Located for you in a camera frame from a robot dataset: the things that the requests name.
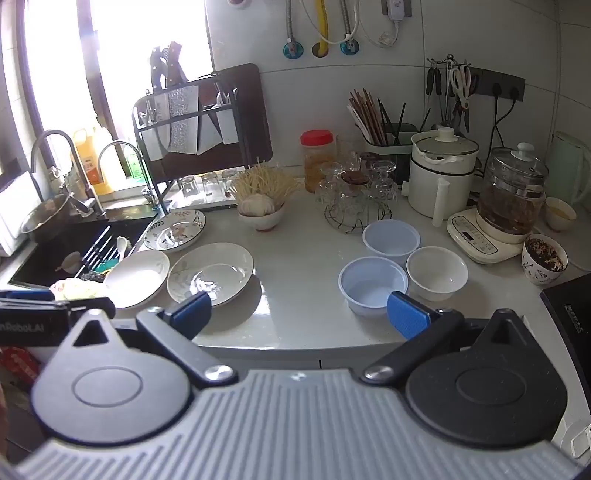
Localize black-handled kitchen knife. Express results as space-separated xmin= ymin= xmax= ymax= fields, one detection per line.
xmin=148 ymin=45 xmax=168 ymax=90

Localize patterned bowl of grains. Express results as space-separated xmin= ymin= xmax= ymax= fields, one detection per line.
xmin=522 ymin=233 xmax=568 ymax=285

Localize upturned clear glass cup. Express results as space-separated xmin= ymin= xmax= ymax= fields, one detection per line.
xmin=316 ymin=161 xmax=345 ymax=206
xmin=367 ymin=159 xmax=399 ymax=204
xmin=332 ymin=185 xmax=370 ymax=222

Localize white bowl holding garlic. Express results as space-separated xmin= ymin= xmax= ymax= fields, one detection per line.
xmin=238 ymin=203 xmax=286 ymax=232

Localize yellow sponge cloth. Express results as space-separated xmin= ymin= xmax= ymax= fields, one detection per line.
xmin=48 ymin=278 xmax=105 ymax=301

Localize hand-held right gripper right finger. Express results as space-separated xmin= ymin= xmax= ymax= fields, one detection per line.
xmin=360 ymin=291 xmax=536 ymax=385

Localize red package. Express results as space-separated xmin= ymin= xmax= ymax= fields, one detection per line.
xmin=0 ymin=348 xmax=42 ymax=388

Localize black wall power strip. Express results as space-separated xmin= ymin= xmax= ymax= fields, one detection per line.
xmin=466 ymin=66 xmax=527 ymax=103

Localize white ceramic bowl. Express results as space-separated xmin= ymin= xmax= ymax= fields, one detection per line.
xmin=406 ymin=246 xmax=469 ymax=302

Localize wall hook rack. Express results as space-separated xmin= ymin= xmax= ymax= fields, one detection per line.
xmin=426 ymin=54 xmax=481 ymax=75

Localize steel pot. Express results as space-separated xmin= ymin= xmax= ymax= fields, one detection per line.
xmin=19 ymin=193 xmax=75 ymax=243

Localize metal hose with blue valve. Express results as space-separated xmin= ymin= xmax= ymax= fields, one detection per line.
xmin=339 ymin=0 xmax=358 ymax=56
xmin=283 ymin=0 xmax=303 ymax=58

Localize green chopstick holder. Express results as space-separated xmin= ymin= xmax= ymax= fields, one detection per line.
xmin=362 ymin=122 xmax=419 ymax=160

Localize glass kettle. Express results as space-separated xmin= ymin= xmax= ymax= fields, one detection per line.
xmin=477 ymin=142 xmax=551 ymax=236

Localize white plug adapter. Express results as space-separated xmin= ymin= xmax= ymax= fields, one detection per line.
xmin=382 ymin=0 xmax=414 ymax=21

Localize bundle of dried noodles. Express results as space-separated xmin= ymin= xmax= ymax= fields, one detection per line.
xmin=229 ymin=157 xmax=301 ymax=208

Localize hammered steel cleaver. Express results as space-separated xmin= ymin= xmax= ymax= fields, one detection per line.
xmin=167 ymin=87 xmax=200 ymax=153

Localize white electric cooker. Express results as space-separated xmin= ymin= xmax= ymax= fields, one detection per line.
xmin=401 ymin=128 xmax=481 ymax=228

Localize green bottle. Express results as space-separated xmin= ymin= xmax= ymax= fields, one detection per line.
xmin=124 ymin=148 xmax=145 ymax=181

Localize black kitchen sink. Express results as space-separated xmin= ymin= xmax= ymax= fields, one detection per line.
xmin=8 ymin=205 xmax=160 ymax=289

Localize black induction cooktop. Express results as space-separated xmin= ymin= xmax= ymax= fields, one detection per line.
xmin=539 ymin=273 xmax=591 ymax=370

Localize brown cutting board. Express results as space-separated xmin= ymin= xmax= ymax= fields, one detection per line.
xmin=159 ymin=63 xmax=274 ymax=182

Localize tall chrome faucet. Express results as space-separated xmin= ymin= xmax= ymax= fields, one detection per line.
xmin=30 ymin=130 xmax=100 ymax=217

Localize floral painted plate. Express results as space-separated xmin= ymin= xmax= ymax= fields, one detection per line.
xmin=143 ymin=209 xmax=206 ymax=253

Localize blue plastic bowl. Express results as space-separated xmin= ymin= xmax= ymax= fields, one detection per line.
xmin=338 ymin=257 xmax=410 ymax=317
xmin=362 ymin=220 xmax=421 ymax=259

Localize bundle of wooden chopsticks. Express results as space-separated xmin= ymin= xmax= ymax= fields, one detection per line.
xmin=347 ymin=88 xmax=389 ymax=146

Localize black utensils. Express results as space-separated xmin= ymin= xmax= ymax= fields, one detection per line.
xmin=379 ymin=98 xmax=408 ymax=146

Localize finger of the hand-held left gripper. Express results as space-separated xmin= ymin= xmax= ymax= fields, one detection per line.
xmin=0 ymin=288 xmax=116 ymax=320

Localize yellow hose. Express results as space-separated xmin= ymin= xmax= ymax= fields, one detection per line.
xmin=311 ymin=0 xmax=332 ymax=58

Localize white-handled scissors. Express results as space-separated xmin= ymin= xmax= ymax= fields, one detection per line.
xmin=450 ymin=65 xmax=474 ymax=112

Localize bundle of dark chopsticks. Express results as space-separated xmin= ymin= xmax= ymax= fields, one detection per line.
xmin=81 ymin=225 xmax=121 ymax=278

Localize large white leaf-print plate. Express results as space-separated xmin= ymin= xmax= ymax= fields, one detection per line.
xmin=167 ymin=243 xmax=255 ymax=308

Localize garlic bulb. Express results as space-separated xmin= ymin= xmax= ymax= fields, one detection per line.
xmin=239 ymin=194 xmax=277 ymax=217

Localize tall clear glass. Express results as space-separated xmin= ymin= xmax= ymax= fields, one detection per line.
xmin=335 ymin=134 xmax=363 ymax=171

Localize pale green electric kettle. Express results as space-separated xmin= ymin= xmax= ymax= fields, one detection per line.
xmin=549 ymin=131 xmax=591 ymax=208

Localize white cable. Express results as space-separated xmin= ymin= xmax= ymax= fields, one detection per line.
xmin=358 ymin=14 xmax=402 ymax=49

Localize window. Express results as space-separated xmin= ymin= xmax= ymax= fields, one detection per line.
xmin=0 ymin=0 xmax=213 ymax=195

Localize black power cables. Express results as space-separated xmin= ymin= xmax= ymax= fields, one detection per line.
xmin=489 ymin=90 xmax=520 ymax=153

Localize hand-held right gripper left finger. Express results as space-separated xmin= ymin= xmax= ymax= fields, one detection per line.
xmin=69 ymin=292 xmax=238 ymax=388

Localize brown-handled kitchen knife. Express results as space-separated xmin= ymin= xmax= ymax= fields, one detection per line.
xmin=164 ymin=41 xmax=190 ymax=88

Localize yellow detergent bottle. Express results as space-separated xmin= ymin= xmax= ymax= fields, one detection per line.
xmin=71 ymin=129 xmax=114 ymax=197

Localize white drip tray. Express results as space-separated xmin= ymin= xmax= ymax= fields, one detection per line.
xmin=167 ymin=187 xmax=241 ymax=212

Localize red-lidded plastic jar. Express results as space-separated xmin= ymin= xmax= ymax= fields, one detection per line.
xmin=300 ymin=130 xmax=335 ymax=195

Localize black dish rack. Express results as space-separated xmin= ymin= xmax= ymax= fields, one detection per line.
xmin=131 ymin=90 xmax=259 ymax=210

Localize small cream bowl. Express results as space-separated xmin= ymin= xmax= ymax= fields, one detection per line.
xmin=545 ymin=197 xmax=578 ymax=232

